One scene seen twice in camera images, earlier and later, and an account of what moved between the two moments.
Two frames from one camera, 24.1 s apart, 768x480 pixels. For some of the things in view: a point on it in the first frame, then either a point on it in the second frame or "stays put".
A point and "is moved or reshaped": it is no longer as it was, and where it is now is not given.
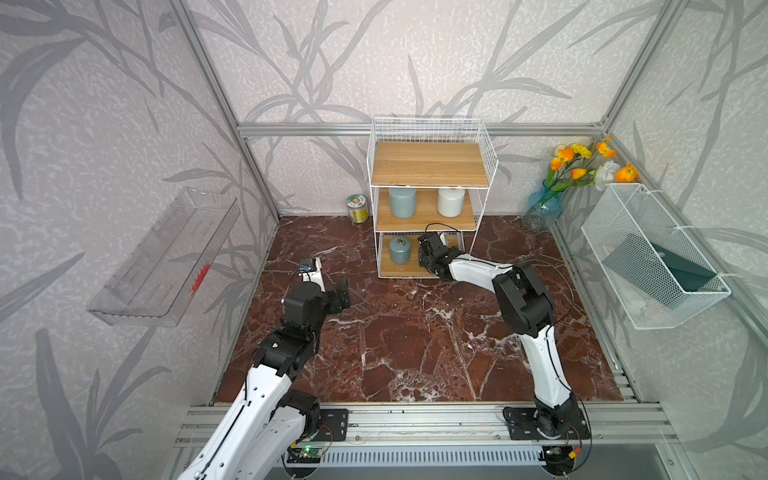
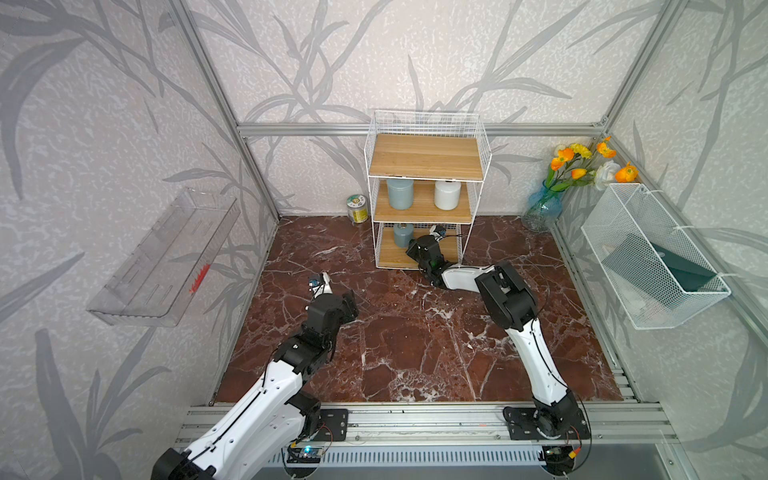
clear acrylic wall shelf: x=161 y=276 stays put
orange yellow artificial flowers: x=577 y=165 stays put
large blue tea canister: x=402 y=202 is moved or reshaped
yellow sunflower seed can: x=357 y=205 stays put
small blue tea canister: x=400 y=250 -> x=403 y=234
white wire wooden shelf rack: x=430 y=181 stays put
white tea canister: x=450 y=201 is moved or reshaped
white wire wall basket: x=656 y=278 stays put
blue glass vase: x=543 y=210 stays put
